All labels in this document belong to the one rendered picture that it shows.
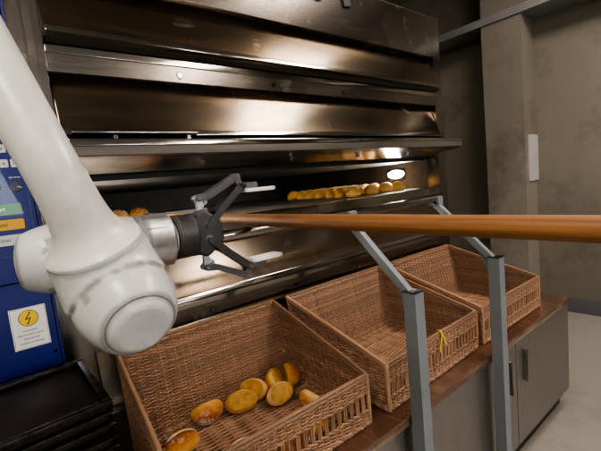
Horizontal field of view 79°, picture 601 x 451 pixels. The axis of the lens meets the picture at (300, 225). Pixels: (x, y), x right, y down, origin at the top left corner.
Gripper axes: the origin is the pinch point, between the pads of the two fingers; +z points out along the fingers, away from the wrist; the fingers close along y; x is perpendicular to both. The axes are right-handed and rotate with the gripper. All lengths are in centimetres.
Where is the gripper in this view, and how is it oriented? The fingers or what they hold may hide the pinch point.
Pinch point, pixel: (270, 221)
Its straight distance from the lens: 75.1
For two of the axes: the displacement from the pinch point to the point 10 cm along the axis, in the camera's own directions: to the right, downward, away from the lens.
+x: 6.2, 0.2, -7.8
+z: 7.8, -1.4, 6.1
